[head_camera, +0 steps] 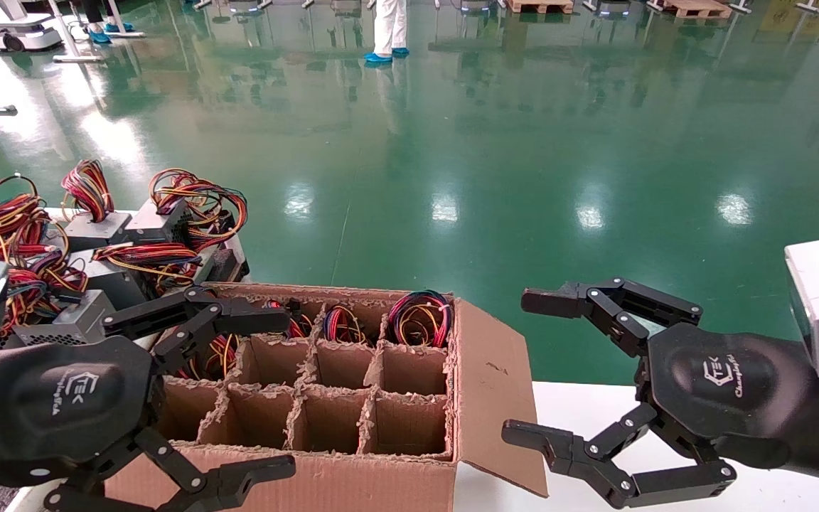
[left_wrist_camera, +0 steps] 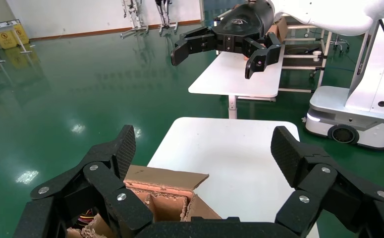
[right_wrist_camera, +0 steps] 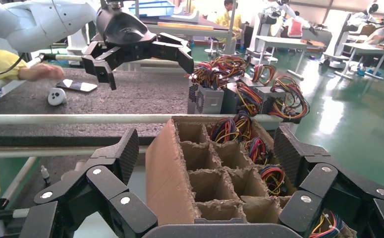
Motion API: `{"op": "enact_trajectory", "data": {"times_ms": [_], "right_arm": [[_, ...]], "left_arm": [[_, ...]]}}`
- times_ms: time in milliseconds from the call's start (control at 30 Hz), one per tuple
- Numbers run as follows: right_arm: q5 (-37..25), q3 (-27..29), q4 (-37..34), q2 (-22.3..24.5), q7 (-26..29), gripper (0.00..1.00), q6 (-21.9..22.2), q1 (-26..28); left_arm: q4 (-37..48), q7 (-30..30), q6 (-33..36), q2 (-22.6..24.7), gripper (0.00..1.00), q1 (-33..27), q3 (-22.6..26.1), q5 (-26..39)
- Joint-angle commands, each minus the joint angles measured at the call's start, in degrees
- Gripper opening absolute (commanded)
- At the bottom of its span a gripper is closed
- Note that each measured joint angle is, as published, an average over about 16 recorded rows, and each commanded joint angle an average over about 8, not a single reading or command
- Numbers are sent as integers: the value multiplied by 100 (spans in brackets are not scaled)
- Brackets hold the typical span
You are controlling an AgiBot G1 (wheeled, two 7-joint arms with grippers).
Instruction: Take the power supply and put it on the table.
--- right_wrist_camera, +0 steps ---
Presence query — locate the white curved shell part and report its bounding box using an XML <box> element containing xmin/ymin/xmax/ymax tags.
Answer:
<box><xmin>173</xmin><ymin>9</ymin><xmax>203</xmax><ymax>24</ymax></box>

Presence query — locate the blue plastic bin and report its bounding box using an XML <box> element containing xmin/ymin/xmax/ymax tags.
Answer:
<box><xmin>129</xmin><ymin>0</ymin><xmax>176</xmax><ymax>17</ymax></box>

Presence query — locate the grey speckled foam mat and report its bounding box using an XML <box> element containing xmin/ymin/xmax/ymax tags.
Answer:
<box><xmin>0</xmin><ymin>66</ymin><xmax>192</xmax><ymax>147</ymax></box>

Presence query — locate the small white dropper bottle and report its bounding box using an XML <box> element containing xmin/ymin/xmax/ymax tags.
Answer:
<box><xmin>41</xmin><ymin>165</ymin><xmax>52</xmax><ymax>185</ymax></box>

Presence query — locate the orange wooden board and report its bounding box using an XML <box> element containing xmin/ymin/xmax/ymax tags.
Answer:
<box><xmin>158</xmin><ymin>21</ymin><xmax>216</xmax><ymax>31</ymax></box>

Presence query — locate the white work table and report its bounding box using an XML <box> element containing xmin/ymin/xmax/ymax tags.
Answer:
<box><xmin>256</xmin><ymin>35</ymin><xmax>325</xmax><ymax>81</ymax></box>
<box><xmin>334</xmin><ymin>43</ymin><xmax>384</xmax><ymax>81</ymax></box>

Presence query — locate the black smartphone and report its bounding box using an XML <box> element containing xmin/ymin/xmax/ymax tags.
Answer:
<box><xmin>55</xmin><ymin>78</ymin><xmax>98</xmax><ymax>93</ymax></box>

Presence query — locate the white round controller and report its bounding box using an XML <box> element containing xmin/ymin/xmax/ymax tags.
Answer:
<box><xmin>47</xmin><ymin>87</ymin><xmax>68</xmax><ymax>107</ymax></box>

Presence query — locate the dark shelf mat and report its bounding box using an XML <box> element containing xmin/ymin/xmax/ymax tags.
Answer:
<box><xmin>12</xmin><ymin>154</ymin><xmax>102</xmax><ymax>211</ymax></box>

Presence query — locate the seated person white shirt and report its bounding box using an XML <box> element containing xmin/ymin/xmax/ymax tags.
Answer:
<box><xmin>359</xmin><ymin>19</ymin><xmax>384</xmax><ymax>77</ymax></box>

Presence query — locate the black cable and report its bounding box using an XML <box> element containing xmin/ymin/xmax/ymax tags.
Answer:
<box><xmin>0</xmin><ymin>53</ymin><xmax>27</xmax><ymax>77</ymax></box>

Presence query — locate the round base stool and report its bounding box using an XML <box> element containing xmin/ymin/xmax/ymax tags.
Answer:
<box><xmin>205</xmin><ymin>37</ymin><xmax>227</xmax><ymax>55</ymax></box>

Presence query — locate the operator bare hand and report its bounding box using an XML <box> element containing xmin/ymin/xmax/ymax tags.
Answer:
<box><xmin>17</xmin><ymin>62</ymin><xmax>65</xmax><ymax>83</ymax></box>

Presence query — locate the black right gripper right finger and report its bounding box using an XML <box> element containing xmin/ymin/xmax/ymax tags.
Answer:
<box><xmin>273</xmin><ymin>126</ymin><xmax>384</xmax><ymax>238</ymax></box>

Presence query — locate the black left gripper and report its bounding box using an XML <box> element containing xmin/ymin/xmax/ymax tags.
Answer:
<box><xmin>81</xmin><ymin>0</ymin><xmax>195</xmax><ymax>91</ymax></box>

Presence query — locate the person in red vest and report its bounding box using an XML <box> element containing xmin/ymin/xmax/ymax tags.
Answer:
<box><xmin>287</xmin><ymin>10</ymin><xmax>319</xmax><ymax>39</ymax></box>

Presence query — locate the white column stand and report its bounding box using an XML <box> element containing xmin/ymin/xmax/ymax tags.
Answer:
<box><xmin>67</xmin><ymin>24</ymin><xmax>91</xmax><ymax>57</ymax></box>

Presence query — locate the person in yellow coat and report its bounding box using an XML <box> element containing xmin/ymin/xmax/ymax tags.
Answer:
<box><xmin>215</xmin><ymin>0</ymin><xmax>244</xmax><ymax>35</ymax></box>

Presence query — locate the beige round plastic piece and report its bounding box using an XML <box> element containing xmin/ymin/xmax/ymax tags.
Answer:
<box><xmin>61</xmin><ymin>159</ymin><xmax>89</xmax><ymax>180</ymax></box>

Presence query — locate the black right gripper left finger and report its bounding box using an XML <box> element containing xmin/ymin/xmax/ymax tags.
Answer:
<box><xmin>19</xmin><ymin>128</ymin><xmax>158</xmax><ymax>238</ymax></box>

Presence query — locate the cardboard box with dividers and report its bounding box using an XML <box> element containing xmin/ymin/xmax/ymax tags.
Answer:
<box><xmin>146</xmin><ymin>116</ymin><xmax>358</xmax><ymax>238</ymax></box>

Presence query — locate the white humanoid robot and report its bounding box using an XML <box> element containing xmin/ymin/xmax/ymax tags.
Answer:
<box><xmin>320</xmin><ymin>2</ymin><xmax>381</xmax><ymax>69</ymax></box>
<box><xmin>246</xmin><ymin>0</ymin><xmax>309</xmax><ymax>64</ymax></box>

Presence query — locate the white frame workbench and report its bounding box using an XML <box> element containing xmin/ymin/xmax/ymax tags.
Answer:
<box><xmin>136</xmin><ymin>0</ymin><xmax>237</xmax><ymax>55</ymax></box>

